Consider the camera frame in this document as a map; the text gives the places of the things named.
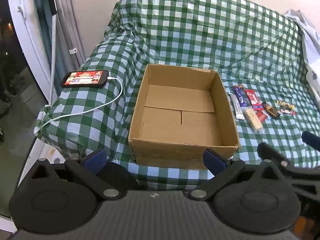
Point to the teal curtain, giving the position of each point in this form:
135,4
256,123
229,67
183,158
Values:
42,22

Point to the purple chocolate bar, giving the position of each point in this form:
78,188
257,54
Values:
240,95

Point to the dark brown snack bar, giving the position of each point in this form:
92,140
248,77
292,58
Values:
271,110

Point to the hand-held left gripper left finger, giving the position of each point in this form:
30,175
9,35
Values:
95,158

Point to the cream cereal bar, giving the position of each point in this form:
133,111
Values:
252,118

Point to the pink white candy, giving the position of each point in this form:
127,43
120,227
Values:
287,111

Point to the red white snack bar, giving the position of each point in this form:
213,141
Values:
251,97

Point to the white cloth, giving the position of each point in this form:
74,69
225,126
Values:
310,42

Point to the black smartphone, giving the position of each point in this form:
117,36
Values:
85,78

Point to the white pipe clip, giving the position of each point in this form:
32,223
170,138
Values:
73,51

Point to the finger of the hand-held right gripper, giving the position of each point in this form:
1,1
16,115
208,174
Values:
310,139
271,152

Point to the green checked cloth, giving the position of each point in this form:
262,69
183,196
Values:
200,30

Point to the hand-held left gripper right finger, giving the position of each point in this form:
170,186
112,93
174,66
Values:
213,160

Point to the silver snack bar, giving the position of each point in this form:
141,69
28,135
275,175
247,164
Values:
237,107

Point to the grey pipes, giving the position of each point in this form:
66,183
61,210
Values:
70,17

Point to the yellow candy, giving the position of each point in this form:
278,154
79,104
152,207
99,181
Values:
285,104

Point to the white window frame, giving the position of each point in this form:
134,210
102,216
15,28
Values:
27,42

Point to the cardboard box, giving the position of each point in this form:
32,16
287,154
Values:
175,120

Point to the red snack packet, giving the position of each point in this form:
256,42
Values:
262,116

